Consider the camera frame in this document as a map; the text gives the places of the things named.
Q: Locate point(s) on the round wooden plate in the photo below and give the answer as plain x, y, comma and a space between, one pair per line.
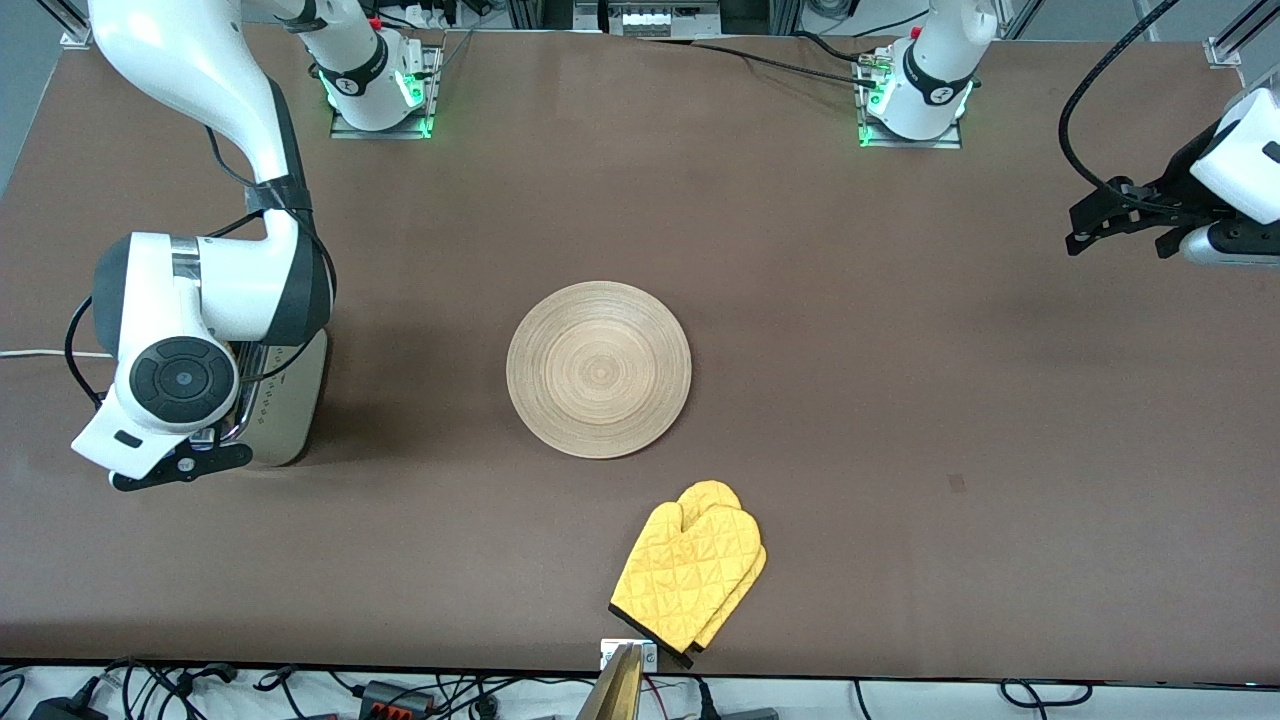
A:
600, 370

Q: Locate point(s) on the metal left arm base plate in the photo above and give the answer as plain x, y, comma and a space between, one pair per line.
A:
900, 144

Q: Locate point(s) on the grey electrical box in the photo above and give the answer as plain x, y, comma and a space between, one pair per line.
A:
660, 20

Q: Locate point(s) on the black power adapter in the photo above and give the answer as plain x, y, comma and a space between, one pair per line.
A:
65, 712

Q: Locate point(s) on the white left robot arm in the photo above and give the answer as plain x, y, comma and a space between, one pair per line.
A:
930, 80

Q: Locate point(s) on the white mount bracket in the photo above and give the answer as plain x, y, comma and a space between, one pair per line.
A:
650, 655

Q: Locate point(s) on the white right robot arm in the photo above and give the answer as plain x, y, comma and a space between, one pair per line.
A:
180, 60

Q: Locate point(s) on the black and red connector box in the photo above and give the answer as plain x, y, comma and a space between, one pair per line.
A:
395, 698

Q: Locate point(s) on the brass camera mount pole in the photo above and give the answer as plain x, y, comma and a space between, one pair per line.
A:
615, 695

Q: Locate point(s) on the yellow quilted oven mitt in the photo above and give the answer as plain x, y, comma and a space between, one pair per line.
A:
752, 570
680, 570

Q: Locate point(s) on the aluminium frame corner profile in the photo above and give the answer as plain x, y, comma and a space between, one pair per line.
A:
1222, 50
75, 35

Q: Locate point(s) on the chrome and beige toaster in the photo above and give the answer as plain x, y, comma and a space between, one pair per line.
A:
290, 400

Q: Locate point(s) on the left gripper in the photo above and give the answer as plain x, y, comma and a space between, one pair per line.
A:
1183, 172

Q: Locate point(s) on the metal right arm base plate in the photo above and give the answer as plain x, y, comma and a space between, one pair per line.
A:
432, 100

